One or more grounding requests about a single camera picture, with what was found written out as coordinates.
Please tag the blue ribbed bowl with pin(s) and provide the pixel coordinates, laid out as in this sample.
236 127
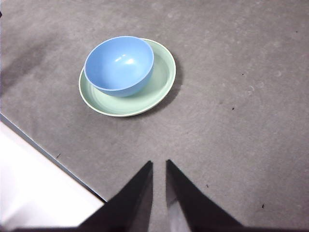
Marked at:
118 67

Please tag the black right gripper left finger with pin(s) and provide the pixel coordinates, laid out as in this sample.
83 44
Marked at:
135 203

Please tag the green round plate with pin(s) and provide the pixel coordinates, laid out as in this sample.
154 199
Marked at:
135 105

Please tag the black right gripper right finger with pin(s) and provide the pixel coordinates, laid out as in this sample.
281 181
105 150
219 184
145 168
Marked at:
190 205

